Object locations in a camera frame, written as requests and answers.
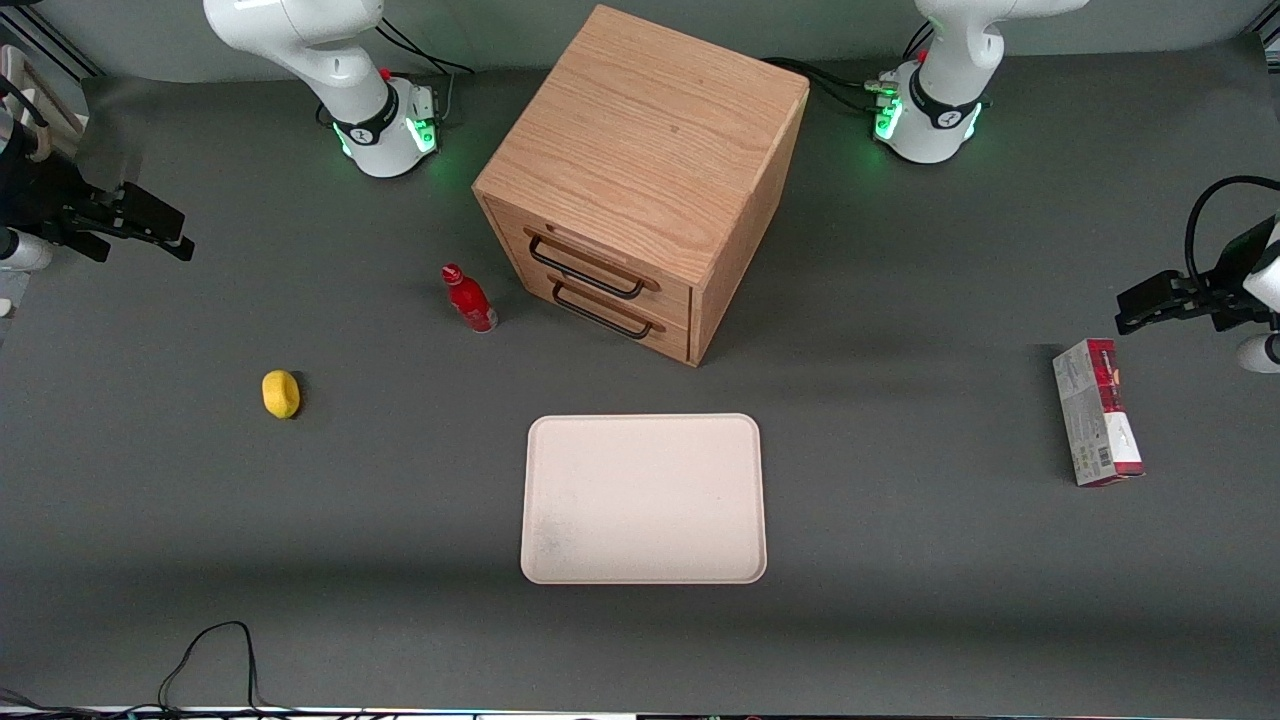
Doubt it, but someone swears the wooden drawer cabinet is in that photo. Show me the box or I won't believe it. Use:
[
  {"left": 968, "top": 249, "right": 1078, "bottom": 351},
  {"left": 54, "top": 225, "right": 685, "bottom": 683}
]
[{"left": 472, "top": 4, "right": 811, "bottom": 368}]

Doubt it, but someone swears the black left arm base cable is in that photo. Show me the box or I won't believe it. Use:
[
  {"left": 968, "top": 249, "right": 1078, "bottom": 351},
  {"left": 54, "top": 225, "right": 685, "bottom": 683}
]
[{"left": 760, "top": 20, "right": 936, "bottom": 113}]

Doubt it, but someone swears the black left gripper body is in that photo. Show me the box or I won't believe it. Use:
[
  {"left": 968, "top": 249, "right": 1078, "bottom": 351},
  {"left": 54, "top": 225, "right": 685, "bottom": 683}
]
[{"left": 1190, "top": 220, "right": 1280, "bottom": 333}]

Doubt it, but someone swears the yellow lemon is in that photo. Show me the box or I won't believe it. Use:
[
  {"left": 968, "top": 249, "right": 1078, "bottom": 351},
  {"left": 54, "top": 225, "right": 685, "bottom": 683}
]
[{"left": 261, "top": 370, "right": 302, "bottom": 420}]

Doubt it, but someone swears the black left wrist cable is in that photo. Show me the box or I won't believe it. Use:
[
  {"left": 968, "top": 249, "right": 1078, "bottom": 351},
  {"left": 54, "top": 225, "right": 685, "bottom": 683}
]
[{"left": 1184, "top": 175, "right": 1280, "bottom": 293}]

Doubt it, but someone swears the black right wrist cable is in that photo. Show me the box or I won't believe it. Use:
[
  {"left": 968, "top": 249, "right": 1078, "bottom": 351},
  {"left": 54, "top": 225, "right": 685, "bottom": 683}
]
[{"left": 0, "top": 74, "right": 51, "bottom": 131}]

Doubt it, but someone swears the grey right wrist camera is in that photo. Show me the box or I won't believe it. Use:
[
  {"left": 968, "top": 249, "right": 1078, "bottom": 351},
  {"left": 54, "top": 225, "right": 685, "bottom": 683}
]
[{"left": 0, "top": 228, "right": 53, "bottom": 273}]

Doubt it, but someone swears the black right arm base cable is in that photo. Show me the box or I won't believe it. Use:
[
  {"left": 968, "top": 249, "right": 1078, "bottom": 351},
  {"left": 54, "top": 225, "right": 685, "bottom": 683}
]
[{"left": 375, "top": 16, "right": 477, "bottom": 123}]

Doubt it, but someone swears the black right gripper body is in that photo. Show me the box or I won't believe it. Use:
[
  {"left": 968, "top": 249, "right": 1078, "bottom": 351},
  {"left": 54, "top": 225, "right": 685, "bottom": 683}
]
[{"left": 0, "top": 150, "right": 128, "bottom": 264}]

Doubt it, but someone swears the beige metal frame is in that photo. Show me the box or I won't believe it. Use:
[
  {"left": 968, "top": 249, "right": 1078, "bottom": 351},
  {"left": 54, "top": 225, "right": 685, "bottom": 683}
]
[{"left": 0, "top": 44, "right": 83, "bottom": 163}]

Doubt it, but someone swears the black looped floor cable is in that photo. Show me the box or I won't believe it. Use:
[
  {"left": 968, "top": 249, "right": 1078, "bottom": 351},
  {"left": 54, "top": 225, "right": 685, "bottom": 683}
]
[{"left": 0, "top": 620, "right": 401, "bottom": 720}]

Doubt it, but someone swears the beige rectangular tray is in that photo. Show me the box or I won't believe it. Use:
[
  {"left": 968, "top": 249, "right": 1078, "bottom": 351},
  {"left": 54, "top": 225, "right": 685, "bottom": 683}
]
[{"left": 520, "top": 413, "right": 768, "bottom": 586}]

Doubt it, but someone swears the black arm base cable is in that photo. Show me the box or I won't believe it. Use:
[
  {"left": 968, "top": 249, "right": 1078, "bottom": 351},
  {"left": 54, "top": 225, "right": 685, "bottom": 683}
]
[
  {"left": 375, "top": 16, "right": 477, "bottom": 123},
  {"left": 760, "top": 20, "right": 936, "bottom": 113}
]

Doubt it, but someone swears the black drawer handle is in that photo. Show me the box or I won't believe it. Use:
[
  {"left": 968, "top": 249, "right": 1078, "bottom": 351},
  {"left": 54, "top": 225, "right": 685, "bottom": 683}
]
[
  {"left": 551, "top": 281, "right": 655, "bottom": 341},
  {"left": 527, "top": 232, "right": 648, "bottom": 301}
]

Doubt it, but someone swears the red coke bottle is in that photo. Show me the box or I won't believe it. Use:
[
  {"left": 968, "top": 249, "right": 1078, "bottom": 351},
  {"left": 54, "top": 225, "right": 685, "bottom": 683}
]
[{"left": 441, "top": 263, "right": 499, "bottom": 334}]

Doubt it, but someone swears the red grey carton box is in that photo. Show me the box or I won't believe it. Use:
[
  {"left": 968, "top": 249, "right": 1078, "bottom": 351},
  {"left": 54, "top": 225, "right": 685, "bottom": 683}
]
[{"left": 1052, "top": 338, "right": 1146, "bottom": 488}]

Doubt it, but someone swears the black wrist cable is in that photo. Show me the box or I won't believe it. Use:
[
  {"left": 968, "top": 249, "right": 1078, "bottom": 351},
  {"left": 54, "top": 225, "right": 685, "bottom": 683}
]
[
  {"left": 1184, "top": 175, "right": 1280, "bottom": 293},
  {"left": 0, "top": 74, "right": 51, "bottom": 131}
]

